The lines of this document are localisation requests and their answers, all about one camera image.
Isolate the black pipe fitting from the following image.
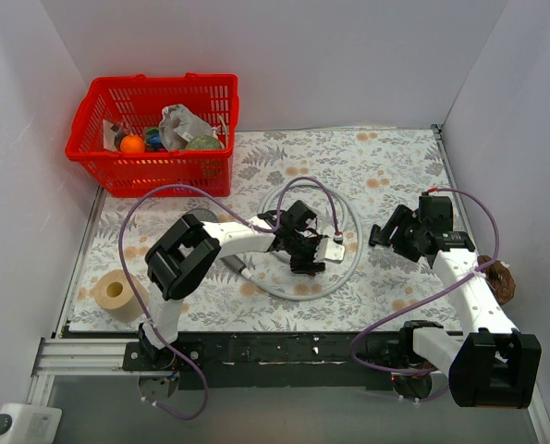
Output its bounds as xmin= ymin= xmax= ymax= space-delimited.
xmin=368 ymin=224 xmax=387 ymax=247

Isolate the grey shower hose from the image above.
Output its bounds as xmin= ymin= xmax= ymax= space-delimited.
xmin=241 ymin=178 xmax=363 ymax=302

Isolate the grey shower head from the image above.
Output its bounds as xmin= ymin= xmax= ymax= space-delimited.
xmin=187 ymin=207 xmax=247 ymax=275

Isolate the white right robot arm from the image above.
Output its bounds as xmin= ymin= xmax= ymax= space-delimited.
xmin=369 ymin=192 xmax=542 ymax=409

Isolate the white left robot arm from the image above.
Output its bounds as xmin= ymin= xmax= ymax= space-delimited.
xmin=139 ymin=201 xmax=332 ymax=370

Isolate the floral table mat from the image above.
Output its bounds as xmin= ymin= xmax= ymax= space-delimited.
xmin=68 ymin=129 xmax=482 ymax=333

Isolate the green round fruit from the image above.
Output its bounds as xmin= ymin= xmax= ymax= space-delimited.
xmin=185 ymin=135 xmax=225 ymax=151

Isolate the crumpled grey paper bag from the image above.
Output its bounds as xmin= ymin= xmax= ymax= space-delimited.
xmin=158 ymin=104 xmax=214 ymax=151

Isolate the orange fruit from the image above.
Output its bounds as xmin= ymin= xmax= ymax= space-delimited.
xmin=119 ymin=135 xmax=146 ymax=154

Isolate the brown tape roll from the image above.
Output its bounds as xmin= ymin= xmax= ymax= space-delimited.
xmin=92 ymin=269 xmax=143 ymax=323

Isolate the red plastic basket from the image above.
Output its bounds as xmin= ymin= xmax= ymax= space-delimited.
xmin=65 ymin=73 xmax=239 ymax=198

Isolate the white box device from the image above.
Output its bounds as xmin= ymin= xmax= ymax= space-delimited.
xmin=0 ymin=402 xmax=62 ymax=444

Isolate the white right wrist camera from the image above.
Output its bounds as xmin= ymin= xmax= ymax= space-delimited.
xmin=419 ymin=189 xmax=453 ymax=212

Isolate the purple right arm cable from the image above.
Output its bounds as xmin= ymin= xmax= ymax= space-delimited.
xmin=349 ymin=187 xmax=505 ymax=401

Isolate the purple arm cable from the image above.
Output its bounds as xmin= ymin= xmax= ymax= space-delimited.
xmin=118 ymin=178 xmax=345 ymax=421
xmin=349 ymin=187 xmax=505 ymax=401

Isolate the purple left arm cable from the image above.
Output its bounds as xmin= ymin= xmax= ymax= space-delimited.
xmin=118 ymin=178 xmax=345 ymax=421

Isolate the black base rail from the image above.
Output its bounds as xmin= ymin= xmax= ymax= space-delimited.
xmin=121 ymin=330 xmax=511 ymax=392

